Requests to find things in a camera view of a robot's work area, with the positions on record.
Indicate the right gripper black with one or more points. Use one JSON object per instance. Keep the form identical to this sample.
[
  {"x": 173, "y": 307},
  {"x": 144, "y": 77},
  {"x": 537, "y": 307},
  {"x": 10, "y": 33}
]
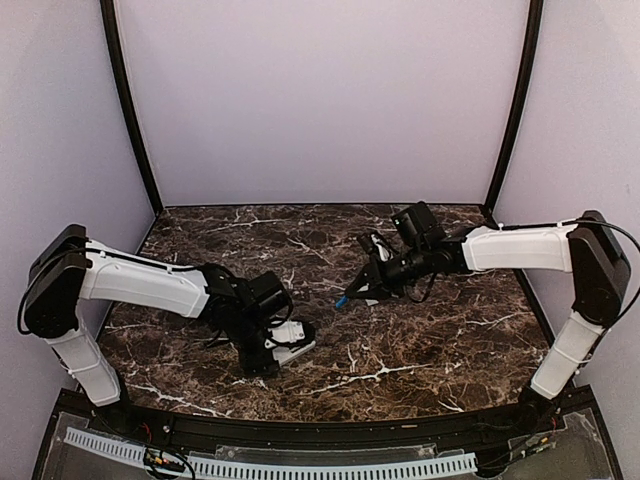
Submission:
[{"x": 377, "y": 279}]

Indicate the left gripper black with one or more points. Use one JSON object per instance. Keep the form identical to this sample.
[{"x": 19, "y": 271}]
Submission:
[{"x": 258, "y": 365}]

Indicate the white remote control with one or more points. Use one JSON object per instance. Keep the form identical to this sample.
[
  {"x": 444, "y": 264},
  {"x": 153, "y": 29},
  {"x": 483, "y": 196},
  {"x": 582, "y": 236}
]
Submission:
[{"x": 285, "y": 355}]

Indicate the blue battery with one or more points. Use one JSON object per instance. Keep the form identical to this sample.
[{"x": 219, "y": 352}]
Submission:
[{"x": 341, "y": 302}]

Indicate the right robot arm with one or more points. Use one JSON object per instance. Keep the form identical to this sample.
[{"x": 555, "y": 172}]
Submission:
[{"x": 585, "y": 247}]

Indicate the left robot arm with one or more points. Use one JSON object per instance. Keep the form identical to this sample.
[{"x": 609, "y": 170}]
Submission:
[{"x": 75, "y": 268}]

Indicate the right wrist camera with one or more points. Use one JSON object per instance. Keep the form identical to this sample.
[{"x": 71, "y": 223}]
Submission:
[{"x": 374, "y": 244}]

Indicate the white slotted cable duct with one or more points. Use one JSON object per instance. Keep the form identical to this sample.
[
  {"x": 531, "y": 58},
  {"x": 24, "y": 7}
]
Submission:
[{"x": 197, "y": 466}]

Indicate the black front rail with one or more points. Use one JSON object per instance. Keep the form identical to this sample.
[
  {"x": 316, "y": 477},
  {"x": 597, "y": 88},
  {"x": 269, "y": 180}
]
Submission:
[{"x": 488, "y": 432}]

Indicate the right black frame post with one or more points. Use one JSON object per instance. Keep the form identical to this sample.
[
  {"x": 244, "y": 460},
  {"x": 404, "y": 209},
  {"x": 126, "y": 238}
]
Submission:
[{"x": 517, "y": 107}]

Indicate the black frame post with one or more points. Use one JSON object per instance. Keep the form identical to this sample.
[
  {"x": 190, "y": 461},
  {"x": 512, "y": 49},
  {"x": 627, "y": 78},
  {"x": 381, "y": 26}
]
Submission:
[
  {"x": 517, "y": 107},
  {"x": 126, "y": 101}
]

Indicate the left black frame post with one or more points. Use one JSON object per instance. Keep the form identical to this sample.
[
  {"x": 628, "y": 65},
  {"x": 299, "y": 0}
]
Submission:
[{"x": 126, "y": 101}]

